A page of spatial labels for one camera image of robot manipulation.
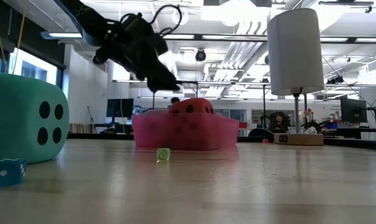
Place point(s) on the small light blue translucent die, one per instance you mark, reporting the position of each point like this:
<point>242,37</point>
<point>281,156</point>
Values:
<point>6,179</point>

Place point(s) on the large red foam die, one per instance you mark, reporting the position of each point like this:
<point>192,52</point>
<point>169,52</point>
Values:
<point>198,102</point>

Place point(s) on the black aluminium table frame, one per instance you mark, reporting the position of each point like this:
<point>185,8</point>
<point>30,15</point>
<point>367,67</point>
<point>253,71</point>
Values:
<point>113,136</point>

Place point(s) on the person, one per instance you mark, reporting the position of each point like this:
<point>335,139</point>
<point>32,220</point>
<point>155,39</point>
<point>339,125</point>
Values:
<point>279,121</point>
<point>175,100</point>

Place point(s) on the small pink translucent die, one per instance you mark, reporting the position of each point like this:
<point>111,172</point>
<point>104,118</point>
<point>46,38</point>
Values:
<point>265,141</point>

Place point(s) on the small yellow-green translucent die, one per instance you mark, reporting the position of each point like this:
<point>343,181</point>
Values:
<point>163,154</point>

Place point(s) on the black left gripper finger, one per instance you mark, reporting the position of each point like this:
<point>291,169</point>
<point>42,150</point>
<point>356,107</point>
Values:
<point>167,79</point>
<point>153,86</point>

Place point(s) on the large teal foam die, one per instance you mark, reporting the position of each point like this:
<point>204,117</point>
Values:
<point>20,118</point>

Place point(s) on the pink translucent plastic bin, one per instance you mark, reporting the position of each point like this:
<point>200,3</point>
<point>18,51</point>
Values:
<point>150,133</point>

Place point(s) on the black computer monitor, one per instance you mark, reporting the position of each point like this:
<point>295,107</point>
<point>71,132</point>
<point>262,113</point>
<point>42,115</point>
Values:
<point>120,107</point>
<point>354,110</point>

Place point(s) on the pink flower bunch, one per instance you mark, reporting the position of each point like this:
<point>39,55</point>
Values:
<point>307,112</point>

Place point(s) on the black office chair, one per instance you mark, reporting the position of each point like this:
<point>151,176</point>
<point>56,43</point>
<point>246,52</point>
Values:
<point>259,133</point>

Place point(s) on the large pink foam die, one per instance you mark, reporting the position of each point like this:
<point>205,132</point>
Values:
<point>158,111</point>

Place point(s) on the white shade table lamp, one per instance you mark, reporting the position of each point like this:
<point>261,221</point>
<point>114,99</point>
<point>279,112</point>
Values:
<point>295,49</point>

